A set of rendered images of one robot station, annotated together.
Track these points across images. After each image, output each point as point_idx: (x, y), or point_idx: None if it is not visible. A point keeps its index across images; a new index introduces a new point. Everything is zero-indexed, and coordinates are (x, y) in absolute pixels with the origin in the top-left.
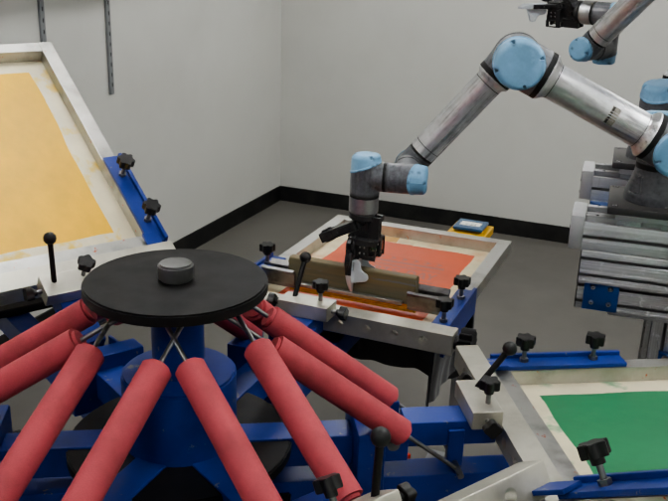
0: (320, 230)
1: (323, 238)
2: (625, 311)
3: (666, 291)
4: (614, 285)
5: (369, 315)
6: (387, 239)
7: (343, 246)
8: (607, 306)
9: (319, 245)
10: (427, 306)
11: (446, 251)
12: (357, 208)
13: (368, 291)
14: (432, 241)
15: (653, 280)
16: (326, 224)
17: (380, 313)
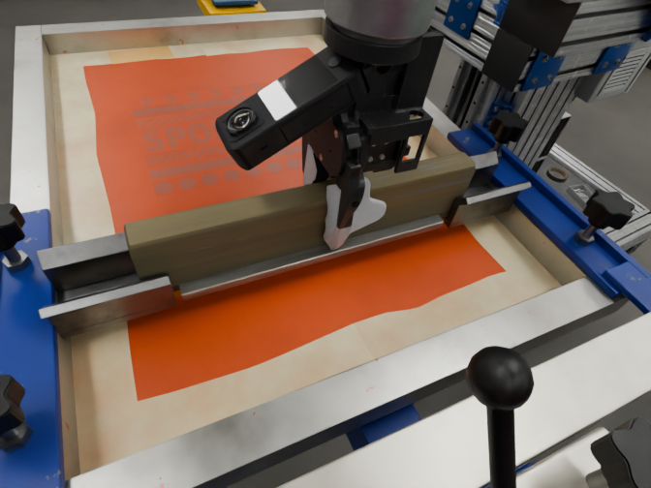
0: (24, 76)
1: (253, 155)
2: (557, 78)
3: (628, 40)
4: (587, 49)
5: (613, 371)
6: (151, 54)
7: (97, 97)
8: (549, 79)
9: (51, 113)
10: (490, 207)
11: (266, 51)
12: (407, 13)
13: (367, 229)
14: (226, 37)
15: (626, 29)
16: (18, 56)
17: (606, 339)
